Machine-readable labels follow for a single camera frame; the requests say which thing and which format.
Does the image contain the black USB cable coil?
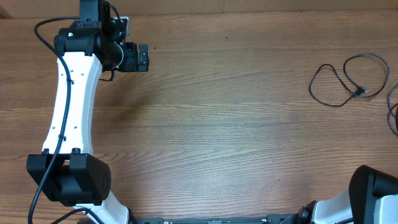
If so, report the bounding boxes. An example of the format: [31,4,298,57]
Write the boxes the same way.
[308,52,391,108]

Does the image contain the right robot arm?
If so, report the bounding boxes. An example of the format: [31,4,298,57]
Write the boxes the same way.
[284,165,397,224]

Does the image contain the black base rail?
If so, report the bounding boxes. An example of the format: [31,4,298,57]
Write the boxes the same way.
[131,214,297,224]

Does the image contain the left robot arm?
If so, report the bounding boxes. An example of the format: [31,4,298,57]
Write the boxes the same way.
[27,0,149,223]

